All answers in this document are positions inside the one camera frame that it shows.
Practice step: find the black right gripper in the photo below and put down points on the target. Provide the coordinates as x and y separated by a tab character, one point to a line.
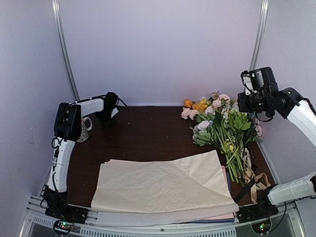
243	106

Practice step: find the front aluminium rail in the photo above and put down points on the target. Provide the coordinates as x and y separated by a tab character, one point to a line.
287	223

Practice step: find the aluminium frame post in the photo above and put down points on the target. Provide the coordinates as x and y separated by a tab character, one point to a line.
262	22
65	55

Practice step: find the beige top wrapping paper sheet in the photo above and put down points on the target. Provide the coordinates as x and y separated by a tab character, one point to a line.
192	183

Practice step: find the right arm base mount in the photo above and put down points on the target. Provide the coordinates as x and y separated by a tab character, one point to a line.
260	218

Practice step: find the beige ribbon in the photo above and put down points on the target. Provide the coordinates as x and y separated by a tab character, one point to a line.
257	182

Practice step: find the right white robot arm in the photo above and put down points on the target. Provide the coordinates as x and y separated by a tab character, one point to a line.
291	136

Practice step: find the patterned mug with yellow inside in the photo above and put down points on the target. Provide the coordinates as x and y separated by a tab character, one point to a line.
86	126

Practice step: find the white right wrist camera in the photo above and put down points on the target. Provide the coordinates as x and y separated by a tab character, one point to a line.
246	81

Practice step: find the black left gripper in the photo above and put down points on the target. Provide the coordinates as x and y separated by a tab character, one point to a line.
98	115

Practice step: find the left aluminium frame post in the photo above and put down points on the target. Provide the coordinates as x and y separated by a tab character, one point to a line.
65	55

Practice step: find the stack of pastel paper sheets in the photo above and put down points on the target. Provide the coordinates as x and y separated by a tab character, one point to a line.
147	219

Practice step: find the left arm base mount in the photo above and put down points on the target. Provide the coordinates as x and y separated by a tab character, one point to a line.
66	218

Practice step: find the right aluminium frame post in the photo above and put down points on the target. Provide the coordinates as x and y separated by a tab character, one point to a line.
262	22

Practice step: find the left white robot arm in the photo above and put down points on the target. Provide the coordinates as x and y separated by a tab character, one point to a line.
67	130

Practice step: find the pile of fake flowers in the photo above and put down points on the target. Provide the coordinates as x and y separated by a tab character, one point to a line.
220	123

